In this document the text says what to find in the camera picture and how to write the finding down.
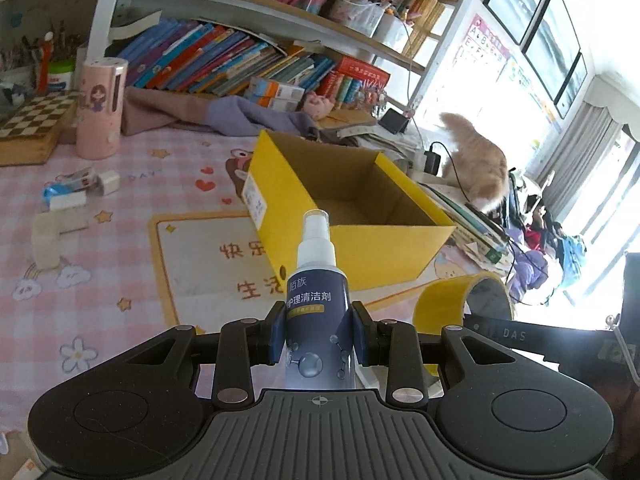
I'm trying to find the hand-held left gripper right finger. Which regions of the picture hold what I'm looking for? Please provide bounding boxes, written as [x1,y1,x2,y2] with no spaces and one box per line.
[351,301,516,406]

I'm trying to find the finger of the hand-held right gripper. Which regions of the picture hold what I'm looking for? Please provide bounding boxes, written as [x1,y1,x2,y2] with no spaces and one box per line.
[462,314,623,361]

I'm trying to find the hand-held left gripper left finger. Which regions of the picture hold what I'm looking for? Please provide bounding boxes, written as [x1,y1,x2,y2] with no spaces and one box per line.
[120,301,287,408]

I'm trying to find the dark blue spray bottle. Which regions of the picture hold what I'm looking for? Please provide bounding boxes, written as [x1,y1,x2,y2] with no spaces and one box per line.
[284,210,357,391]

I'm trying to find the yellow cardboard box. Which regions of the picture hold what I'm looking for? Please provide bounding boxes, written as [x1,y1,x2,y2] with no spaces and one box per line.
[247,130,457,292]

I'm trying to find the yellow tape roll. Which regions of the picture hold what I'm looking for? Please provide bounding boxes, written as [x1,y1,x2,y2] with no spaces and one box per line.
[412,275,515,376]

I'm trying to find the white charger cube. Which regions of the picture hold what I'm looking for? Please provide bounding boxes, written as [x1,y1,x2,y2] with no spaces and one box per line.
[96,170,121,197]

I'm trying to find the small white red box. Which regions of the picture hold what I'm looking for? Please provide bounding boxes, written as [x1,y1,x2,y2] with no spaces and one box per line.
[55,167,98,191]

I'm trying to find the blue foil packet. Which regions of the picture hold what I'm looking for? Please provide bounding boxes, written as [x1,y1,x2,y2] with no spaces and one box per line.
[42,181,77,207]

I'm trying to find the clear pen container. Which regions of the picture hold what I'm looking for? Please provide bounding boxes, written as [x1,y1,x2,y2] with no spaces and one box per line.
[327,0,387,38]

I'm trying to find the purple bag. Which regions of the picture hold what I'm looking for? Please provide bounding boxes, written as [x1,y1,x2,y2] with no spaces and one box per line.
[505,227,551,306]

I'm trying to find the grey curtain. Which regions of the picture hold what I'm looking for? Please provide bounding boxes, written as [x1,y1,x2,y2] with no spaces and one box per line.
[537,76,628,223]

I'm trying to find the pink checked printed mat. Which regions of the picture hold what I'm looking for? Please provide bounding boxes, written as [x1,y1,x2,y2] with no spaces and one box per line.
[0,125,551,480]

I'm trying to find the orange and white cat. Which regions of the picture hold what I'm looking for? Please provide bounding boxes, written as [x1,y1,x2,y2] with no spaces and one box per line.
[439,112,512,211]

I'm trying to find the black phone stand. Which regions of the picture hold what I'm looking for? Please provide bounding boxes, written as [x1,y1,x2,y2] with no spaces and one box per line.
[378,109,412,135]

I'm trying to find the orange and white carton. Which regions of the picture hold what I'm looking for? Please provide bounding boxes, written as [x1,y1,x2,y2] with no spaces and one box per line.
[248,77,306,101]
[245,92,301,113]

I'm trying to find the pink pig plush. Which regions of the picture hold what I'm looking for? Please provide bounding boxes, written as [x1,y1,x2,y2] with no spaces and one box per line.
[302,92,334,121]

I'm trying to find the mauve and purple cloth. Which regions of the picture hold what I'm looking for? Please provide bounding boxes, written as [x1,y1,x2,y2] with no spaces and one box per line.
[122,87,326,141]

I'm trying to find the red dictionary books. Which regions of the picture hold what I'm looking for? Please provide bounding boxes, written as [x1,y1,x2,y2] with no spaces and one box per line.
[317,56,392,111]

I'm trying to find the row of colourful books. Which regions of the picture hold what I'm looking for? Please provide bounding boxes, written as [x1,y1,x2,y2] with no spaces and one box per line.
[117,19,337,98]

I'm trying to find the pink cartoon humidifier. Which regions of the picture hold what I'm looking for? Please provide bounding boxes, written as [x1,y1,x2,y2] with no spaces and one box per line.
[75,57,129,161]

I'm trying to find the white storage box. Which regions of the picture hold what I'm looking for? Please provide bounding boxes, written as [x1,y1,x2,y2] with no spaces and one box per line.
[372,10,417,57]

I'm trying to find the bamboo slip scroll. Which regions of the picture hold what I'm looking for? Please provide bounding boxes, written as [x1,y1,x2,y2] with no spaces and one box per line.
[404,0,447,61]

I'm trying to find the wooden chess board box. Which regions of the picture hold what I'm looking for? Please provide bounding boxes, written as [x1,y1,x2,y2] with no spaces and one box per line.
[0,91,79,167]

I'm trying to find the green and white jar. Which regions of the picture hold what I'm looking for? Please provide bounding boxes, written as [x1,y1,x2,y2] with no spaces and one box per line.
[47,60,77,93]

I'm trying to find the red pencil-shaped toy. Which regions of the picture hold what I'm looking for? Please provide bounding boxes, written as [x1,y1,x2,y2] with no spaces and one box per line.
[37,32,54,96]

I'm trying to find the pen holder with pens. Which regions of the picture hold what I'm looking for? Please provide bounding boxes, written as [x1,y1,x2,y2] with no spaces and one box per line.
[0,20,81,97]

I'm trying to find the alphabet wall poster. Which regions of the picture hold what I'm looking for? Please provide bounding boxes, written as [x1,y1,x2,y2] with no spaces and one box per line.
[457,14,512,77]

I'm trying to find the white shelf post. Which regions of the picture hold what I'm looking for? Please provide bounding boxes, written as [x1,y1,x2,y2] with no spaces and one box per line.
[87,0,138,68]

